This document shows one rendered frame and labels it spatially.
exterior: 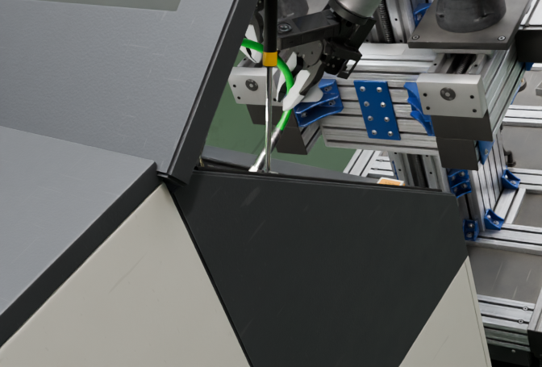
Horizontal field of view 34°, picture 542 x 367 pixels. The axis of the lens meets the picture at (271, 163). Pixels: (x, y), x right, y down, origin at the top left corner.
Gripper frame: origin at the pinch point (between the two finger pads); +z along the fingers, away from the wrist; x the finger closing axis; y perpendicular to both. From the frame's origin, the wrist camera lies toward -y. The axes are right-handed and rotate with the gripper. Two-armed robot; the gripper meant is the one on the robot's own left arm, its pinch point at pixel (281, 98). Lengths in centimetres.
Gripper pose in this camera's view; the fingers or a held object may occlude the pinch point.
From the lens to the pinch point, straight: 151.6
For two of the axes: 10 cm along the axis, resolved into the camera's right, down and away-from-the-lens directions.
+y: 7.9, 1.4, 5.9
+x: -3.8, -6.5, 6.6
